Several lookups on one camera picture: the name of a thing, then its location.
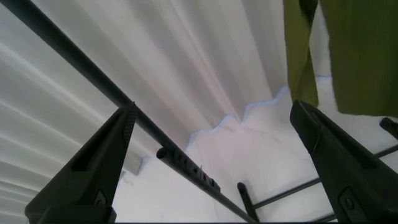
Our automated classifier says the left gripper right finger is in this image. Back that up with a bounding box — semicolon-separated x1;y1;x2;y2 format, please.
289;99;398;222

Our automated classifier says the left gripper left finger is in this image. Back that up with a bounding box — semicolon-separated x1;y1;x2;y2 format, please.
24;101;139;222

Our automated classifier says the green shirt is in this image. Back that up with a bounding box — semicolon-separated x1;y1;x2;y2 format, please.
282;0;398;118

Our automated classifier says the black clothes rack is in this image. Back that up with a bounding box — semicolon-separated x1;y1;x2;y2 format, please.
0;0;398;223

